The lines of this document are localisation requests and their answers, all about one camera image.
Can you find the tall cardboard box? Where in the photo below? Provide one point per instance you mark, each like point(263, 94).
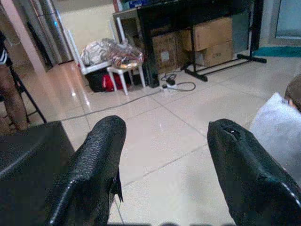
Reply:
point(164, 51)

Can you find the large cardboard box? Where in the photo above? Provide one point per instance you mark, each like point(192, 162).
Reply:
point(209, 34)

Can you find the white power strip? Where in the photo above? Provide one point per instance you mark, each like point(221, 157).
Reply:
point(169, 85)

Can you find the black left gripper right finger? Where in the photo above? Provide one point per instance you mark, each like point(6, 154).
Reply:
point(244, 169)

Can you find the white pillow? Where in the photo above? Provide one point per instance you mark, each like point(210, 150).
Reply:
point(278, 131)

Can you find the teal floor mat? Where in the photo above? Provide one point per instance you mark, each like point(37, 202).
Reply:
point(277, 52)

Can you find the crumpled white cloth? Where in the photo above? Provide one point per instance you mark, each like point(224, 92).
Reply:
point(95, 53)

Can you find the small cardboard box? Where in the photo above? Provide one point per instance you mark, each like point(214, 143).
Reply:
point(217, 54)

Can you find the black leather sofa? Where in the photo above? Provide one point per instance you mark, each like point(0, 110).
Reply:
point(26, 169)

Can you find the black bag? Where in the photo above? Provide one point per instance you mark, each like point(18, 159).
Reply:
point(96, 81)

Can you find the red bag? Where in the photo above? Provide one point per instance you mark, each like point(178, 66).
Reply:
point(111, 82)

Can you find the black camera tripod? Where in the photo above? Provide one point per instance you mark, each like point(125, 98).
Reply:
point(21, 87)

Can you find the white plastic chair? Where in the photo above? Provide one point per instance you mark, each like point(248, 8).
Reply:
point(89, 51)

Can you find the black metal rack stand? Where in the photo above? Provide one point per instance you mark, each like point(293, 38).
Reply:
point(223, 63)

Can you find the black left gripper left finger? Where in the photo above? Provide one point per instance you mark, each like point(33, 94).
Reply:
point(94, 164)

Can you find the clear plastic bag with items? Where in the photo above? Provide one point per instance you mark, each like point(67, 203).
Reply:
point(125, 53)

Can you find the silver refrigerator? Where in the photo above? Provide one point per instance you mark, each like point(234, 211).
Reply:
point(50, 33)

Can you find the person leg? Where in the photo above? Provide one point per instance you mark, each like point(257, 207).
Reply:
point(11, 99)

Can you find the white plastic stool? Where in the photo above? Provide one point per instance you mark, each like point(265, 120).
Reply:
point(125, 73)

